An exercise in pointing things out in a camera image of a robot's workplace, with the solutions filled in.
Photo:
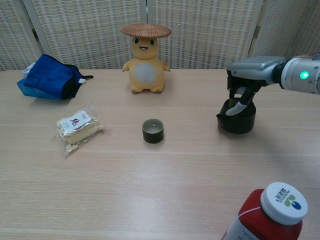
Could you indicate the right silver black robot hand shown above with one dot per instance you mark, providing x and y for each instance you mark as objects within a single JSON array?
[{"x": 255, "y": 70}]

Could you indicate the black teapot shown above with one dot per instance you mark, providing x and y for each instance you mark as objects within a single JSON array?
[{"x": 237, "y": 123}]

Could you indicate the small dark green cup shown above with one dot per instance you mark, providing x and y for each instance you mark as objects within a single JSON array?
[{"x": 153, "y": 136}]

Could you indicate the yellow plush toy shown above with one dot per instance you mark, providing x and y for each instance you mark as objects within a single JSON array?
[{"x": 146, "y": 75}]

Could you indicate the woven rattan round hat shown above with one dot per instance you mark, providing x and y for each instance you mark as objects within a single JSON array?
[{"x": 146, "y": 30}]

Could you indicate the red bottle with white cap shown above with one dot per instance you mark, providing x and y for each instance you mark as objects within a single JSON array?
[{"x": 252, "y": 220}]

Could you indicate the woven folding screen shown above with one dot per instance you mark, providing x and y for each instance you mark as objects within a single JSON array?
[{"x": 87, "y": 30}]

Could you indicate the clear snack packet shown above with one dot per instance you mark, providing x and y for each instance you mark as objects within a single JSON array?
[{"x": 75, "y": 130}]

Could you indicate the blue fabric bag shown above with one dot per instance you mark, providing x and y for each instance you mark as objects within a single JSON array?
[{"x": 47, "y": 75}]

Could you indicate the white paper packet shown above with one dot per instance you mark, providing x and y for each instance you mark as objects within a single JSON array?
[{"x": 28, "y": 70}]

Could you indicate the light blue box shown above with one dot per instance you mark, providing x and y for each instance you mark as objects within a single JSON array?
[{"x": 27, "y": 91}]

